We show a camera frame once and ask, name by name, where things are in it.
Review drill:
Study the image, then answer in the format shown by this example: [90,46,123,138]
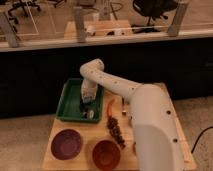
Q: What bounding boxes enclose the translucent grey gripper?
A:
[81,78,98,100]

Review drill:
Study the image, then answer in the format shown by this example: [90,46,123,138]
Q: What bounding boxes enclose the blue sponge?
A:
[82,96,94,104]

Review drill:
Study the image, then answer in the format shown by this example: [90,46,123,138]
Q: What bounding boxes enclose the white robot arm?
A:
[80,59,185,171]

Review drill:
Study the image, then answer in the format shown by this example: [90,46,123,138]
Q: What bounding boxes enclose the dark knife in tray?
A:
[79,101,101,120]

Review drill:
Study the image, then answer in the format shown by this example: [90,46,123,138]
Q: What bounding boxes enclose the green plastic tray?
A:
[56,78,104,123]

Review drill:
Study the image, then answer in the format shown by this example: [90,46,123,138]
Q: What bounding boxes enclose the orange carrot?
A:
[107,99,115,118]

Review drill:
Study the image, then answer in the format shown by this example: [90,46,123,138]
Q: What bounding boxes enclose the bunch of dark grapes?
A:
[107,117,126,149]

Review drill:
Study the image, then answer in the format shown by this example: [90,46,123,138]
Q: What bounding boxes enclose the wooden board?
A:
[42,82,198,171]

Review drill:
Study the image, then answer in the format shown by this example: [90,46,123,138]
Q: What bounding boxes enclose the purple bowl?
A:
[51,129,83,160]

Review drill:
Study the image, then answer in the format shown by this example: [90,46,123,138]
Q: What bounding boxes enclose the red-brown bowl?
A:
[92,140,120,171]

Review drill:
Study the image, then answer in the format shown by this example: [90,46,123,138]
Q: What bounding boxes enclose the black office chair right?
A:
[131,0,178,34]

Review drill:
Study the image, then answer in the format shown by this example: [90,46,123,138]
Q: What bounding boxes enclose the black office chair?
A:
[8,0,41,17]
[131,0,178,34]

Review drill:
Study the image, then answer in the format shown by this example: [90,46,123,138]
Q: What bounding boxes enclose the black office chair left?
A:
[8,0,41,17]

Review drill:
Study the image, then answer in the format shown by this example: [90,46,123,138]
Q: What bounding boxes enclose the grey window post middle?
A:
[73,6,86,43]

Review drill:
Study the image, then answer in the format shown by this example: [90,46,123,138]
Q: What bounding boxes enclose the grey window post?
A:
[0,11,19,48]
[73,6,86,43]
[167,0,189,37]

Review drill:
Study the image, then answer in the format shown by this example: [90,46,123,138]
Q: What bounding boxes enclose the grey window post left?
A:
[0,11,19,48]

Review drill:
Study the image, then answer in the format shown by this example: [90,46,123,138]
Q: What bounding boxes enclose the grey window post right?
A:
[167,0,189,37]

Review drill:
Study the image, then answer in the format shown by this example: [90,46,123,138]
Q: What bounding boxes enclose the black cable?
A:
[190,125,213,155]

